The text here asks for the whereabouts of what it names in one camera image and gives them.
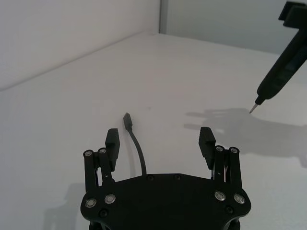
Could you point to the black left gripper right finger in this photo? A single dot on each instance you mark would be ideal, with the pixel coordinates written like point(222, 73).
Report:
point(206, 143)

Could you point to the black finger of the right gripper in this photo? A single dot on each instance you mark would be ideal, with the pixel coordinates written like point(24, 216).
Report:
point(297, 19)
point(287, 10)

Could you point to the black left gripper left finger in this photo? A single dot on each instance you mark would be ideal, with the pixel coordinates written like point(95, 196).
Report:
point(112, 148)

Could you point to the white table cloth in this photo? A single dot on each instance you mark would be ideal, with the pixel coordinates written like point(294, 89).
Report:
point(168, 81)

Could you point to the grey striped post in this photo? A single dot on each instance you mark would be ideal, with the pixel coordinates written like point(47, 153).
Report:
point(163, 14)

